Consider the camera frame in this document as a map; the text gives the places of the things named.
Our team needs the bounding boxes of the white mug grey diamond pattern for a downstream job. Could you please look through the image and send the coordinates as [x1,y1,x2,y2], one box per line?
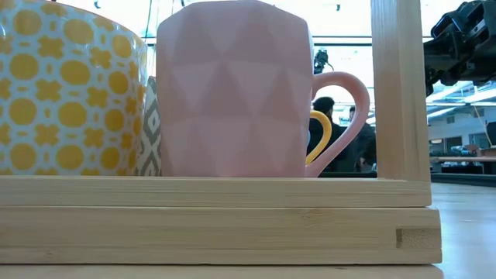
[133,75,163,177]

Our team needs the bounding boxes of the long wooden table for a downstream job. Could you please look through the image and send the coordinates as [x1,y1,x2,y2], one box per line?
[429,156,496,164]

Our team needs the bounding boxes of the black overhead camera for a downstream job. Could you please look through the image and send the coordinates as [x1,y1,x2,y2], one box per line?
[312,48,335,75]

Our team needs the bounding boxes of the person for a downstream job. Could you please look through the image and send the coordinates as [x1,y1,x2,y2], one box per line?
[308,95,352,174]
[347,105,377,174]

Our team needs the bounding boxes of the white mug yellow dot pattern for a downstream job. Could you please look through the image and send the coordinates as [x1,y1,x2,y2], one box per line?
[0,0,149,177]

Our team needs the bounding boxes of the wooden slatted tray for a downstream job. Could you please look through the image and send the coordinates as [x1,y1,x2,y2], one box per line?
[0,0,443,267]

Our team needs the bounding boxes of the yellow-orange faceted mug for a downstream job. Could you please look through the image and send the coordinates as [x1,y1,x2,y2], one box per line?
[305,109,333,167]

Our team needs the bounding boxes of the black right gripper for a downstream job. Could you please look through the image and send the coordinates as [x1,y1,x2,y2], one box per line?
[423,0,496,97]

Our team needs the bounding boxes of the pink faceted mug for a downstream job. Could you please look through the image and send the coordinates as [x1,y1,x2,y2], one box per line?
[155,0,371,178]

